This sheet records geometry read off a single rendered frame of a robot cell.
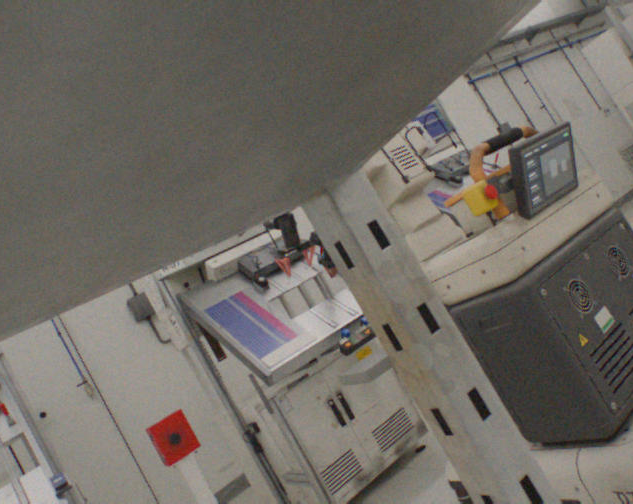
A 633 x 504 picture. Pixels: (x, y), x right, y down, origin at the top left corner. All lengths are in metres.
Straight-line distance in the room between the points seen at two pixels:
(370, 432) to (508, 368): 1.33
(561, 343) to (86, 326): 3.25
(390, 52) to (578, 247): 1.34
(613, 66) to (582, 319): 5.15
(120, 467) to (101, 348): 0.77
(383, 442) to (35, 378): 2.28
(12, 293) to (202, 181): 0.07
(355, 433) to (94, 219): 2.47
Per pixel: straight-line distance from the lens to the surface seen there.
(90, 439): 3.94
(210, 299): 2.54
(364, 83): 0.18
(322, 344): 2.23
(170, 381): 4.03
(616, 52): 6.38
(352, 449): 2.60
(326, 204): 0.29
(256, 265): 2.61
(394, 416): 2.72
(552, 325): 1.31
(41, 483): 2.07
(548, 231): 1.42
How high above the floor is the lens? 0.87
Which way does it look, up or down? 4 degrees up
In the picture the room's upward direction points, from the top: 30 degrees counter-clockwise
